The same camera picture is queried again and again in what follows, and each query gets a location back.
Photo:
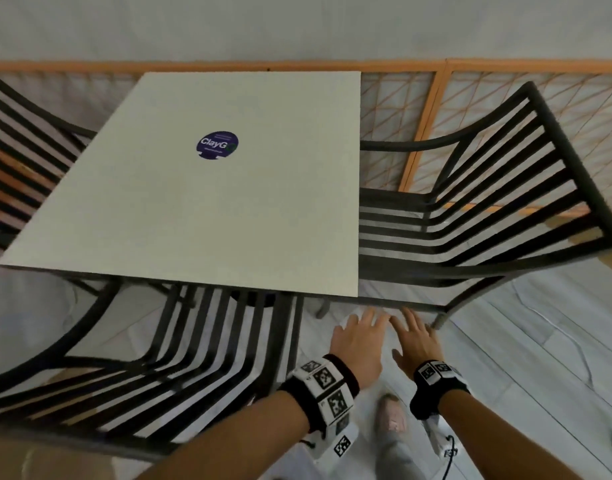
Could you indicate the person's left hand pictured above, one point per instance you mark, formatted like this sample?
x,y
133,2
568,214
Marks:
x,y
358,352

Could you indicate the person's right hand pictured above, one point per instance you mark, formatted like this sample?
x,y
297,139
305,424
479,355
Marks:
x,y
421,347

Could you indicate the person's right thumb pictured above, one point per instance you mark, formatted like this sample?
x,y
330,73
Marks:
x,y
398,357

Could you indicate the person's left fingers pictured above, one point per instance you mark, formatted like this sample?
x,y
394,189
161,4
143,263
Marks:
x,y
368,320

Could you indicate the person's right forearm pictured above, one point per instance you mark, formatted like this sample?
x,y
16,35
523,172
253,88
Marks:
x,y
505,439

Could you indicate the person's left forearm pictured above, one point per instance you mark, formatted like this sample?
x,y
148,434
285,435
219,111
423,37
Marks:
x,y
236,444

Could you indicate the black wristband with marker tags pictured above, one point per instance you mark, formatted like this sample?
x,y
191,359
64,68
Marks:
x,y
326,389
435,382

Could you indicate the pink shoe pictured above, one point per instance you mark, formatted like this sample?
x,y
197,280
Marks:
x,y
390,414

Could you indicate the grey trouser leg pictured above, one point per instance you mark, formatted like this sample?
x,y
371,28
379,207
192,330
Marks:
x,y
398,457

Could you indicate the black table base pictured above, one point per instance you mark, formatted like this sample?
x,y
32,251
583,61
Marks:
x,y
253,297

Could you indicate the black slatted metal chair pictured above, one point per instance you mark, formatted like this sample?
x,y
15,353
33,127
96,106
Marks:
x,y
485,219
186,354
21,159

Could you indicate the wooden lattice fence panel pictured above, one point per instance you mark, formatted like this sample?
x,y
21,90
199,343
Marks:
x,y
575,99
386,104

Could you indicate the blue round sticker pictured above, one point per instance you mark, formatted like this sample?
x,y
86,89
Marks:
x,y
217,144

